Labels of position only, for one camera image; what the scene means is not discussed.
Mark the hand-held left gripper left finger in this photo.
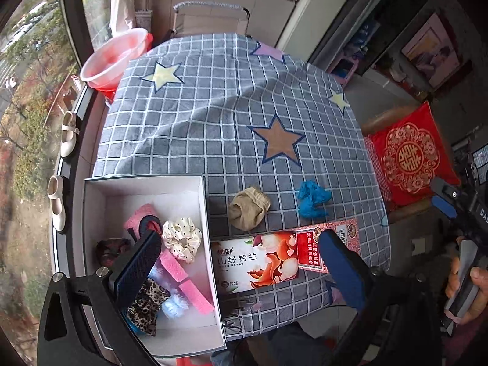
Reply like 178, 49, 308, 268
37, 231, 163, 366

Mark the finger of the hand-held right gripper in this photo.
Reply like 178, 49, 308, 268
431, 176, 464, 221

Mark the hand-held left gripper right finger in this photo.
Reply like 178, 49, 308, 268
319, 230, 445, 366

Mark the dark red scrunchie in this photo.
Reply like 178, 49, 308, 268
95, 237, 132, 267

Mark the leopard print scrunchie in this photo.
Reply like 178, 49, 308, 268
126, 278, 172, 337

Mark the black scrunchie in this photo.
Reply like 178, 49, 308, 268
127, 217, 163, 242

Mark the white polka dot scrunchie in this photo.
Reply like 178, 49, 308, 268
162, 217, 203, 264

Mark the light blue fluffy pompom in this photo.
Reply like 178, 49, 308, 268
147, 263, 190, 320

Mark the white cardboard box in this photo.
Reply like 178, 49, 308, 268
82, 175, 227, 359

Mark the blue scrunchie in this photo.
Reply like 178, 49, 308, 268
296, 180, 333, 220

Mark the beige sock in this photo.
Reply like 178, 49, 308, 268
228, 187, 271, 232

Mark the person's right hand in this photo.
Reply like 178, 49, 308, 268
444, 257, 488, 323

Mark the red printed packet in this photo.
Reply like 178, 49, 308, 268
293, 219, 361, 275

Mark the red embroidered cushion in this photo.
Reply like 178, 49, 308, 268
370, 102, 461, 206

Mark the red checked cushion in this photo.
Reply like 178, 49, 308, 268
364, 137, 393, 203

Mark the floral printed tissue box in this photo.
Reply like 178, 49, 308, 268
211, 232, 302, 294

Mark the white shoe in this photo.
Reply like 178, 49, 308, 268
48, 175, 66, 233
60, 111, 80, 158

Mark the framed picture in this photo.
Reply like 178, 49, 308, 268
400, 11, 471, 92

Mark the grey checked star tablecloth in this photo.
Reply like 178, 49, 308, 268
91, 32, 389, 342

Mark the pink plastic stool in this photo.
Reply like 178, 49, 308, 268
326, 55, 367, 88

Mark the pink plastic basin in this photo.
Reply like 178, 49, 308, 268
80, 28, 154, 96

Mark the grey padded chair frame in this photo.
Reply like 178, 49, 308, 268
171, 1, 250, 39

